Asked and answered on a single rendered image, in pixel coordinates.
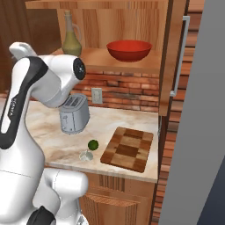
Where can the silver toaster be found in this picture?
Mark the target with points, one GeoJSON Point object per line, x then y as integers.
{"type": "Point", "coordinates": [74, 118]}

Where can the wooden wall cabinet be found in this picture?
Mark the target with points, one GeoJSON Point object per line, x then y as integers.
{"type": "Point", "coordinates": [117, 17]}

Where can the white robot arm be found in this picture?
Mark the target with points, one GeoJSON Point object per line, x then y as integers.
{"type": "Point", "coordinates": [20, 164]}

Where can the white wall outlet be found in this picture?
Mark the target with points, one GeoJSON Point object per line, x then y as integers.
{"type": "Point", "coordinates": [97, 95]}

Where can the olive oil condiment bottle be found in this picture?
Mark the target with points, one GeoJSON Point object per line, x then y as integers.
{"type": "Point", "coordinates": [71, 44]}

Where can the checkered wooden cutting board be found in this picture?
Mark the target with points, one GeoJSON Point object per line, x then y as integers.
{"type": "Point", "coordinates": [127, 149]}

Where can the grey fridge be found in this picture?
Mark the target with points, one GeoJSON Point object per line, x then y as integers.
{"type": "Point", "coordinates": [193, 117]}

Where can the wooden drawer front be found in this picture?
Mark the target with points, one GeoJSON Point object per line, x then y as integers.
{"type": "Point", "coordinates": [126, 186]}

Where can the dark wooden cabinet door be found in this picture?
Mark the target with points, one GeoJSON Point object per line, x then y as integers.
{"type": "Point", "coordinates": [26, 26]}

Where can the red bowl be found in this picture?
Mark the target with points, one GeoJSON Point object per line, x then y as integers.
{"type": "Point", "coordinates": [129, 51]}

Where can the wooden base cabinet door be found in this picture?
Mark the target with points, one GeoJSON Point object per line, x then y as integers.
{"type": "Point", "coordinates": [111, 211]}

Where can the green lime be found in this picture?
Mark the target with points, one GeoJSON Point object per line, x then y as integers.
{"type": "Point", "coordinates": [93, 145]}

